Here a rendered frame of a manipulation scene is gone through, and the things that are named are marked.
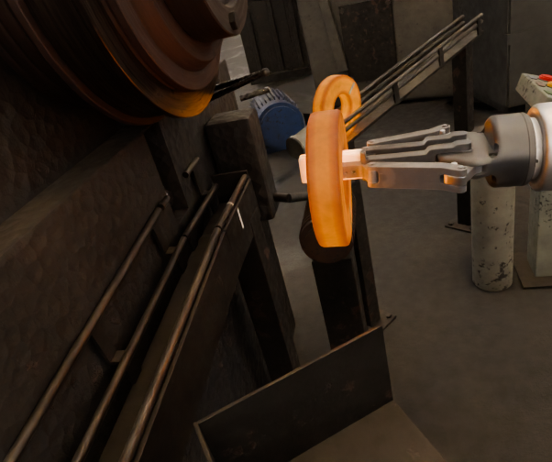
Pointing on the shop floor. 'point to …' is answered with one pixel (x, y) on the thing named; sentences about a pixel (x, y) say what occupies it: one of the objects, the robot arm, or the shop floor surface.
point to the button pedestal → (544, 214)
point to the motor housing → (336, 282)
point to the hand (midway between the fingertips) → (331, 166)
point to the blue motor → (277, 118)
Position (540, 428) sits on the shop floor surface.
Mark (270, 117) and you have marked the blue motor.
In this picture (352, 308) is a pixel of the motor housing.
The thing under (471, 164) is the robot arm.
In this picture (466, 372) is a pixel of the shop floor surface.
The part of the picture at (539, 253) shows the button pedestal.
